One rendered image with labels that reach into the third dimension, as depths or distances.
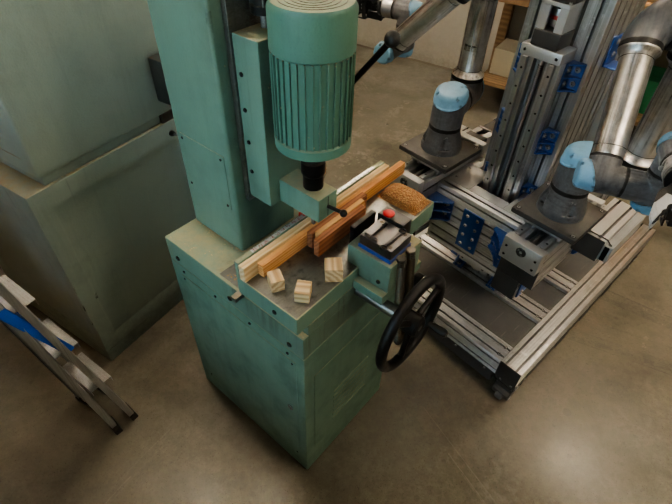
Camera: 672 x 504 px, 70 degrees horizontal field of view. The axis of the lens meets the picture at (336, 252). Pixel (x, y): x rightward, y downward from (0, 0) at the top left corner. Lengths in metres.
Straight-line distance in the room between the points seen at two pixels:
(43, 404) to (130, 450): 0.43
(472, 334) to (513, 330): 0.18
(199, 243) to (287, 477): 0.92
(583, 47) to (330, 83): 0.92
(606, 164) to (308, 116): 0.73
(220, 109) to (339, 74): 0.31
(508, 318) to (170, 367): 1.44
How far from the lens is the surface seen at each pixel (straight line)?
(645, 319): 2.76
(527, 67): 1.71
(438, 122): 1.81
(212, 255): 1.44
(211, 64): 1.13
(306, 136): 1.04
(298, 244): 1.26
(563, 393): 2.29
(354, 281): 1.25
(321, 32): 0.94
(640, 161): 1.60
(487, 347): 2.01
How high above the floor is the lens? 1.79
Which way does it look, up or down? 44 degrees down
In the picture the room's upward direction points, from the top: 2 degrees clockwise
